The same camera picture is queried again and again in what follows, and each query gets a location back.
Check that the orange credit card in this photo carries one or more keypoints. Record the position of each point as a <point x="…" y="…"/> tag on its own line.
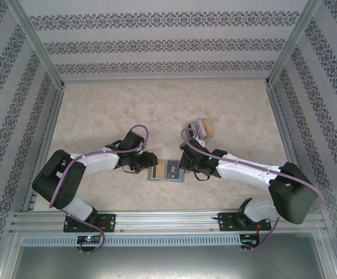
<point x="207" y="127"/>
<point x="159" y="171"/>

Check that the dark blue credit card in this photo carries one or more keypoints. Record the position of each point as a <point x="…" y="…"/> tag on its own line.
<point x="172" y="171"/>

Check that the green card holder wallet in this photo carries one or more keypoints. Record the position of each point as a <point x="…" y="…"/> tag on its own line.
<point x="150" y="178"/>

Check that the clear acrylic card stand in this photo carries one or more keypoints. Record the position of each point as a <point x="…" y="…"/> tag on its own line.
<point x="209" y="139"/>

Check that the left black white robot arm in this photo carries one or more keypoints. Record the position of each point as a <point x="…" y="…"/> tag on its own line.
<point x="54" y="189"/>

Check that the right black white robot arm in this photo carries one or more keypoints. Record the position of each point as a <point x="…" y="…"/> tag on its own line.
<point x="290" y="197"/>

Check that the grey credit card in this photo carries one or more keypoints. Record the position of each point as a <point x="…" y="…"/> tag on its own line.
<point x="198" y="129"/>

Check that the grey metal sheet panel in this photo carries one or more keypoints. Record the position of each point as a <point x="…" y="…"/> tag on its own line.
<point x="168" y="263"/>

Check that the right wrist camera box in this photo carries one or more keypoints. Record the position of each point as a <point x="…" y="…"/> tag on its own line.
<point x="195" y="145"/>

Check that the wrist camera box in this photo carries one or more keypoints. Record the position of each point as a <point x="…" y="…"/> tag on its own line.
<point x="195" y="145"/>
<point x="134" y="141"/>

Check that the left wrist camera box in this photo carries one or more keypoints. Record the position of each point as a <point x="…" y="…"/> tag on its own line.
<point x="134" y="141"/>

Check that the long aluminium mounting rail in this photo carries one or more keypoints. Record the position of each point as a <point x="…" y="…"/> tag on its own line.
<point x="168" y="221"/>

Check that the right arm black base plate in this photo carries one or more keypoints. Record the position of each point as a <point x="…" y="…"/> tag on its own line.
<point x="225" y="222"/>

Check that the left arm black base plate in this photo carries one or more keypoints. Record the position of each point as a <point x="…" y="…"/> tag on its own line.
<point x="110" y="222"/>

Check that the aluminium table side rail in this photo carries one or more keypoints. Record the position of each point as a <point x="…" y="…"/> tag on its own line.
<point x="279" y="116"/>
<point x="45" y="145"/>

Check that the aluminium frame post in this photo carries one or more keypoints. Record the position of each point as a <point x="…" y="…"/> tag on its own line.
<point x="39" y="43"/>
<point x="291" y="43"/>

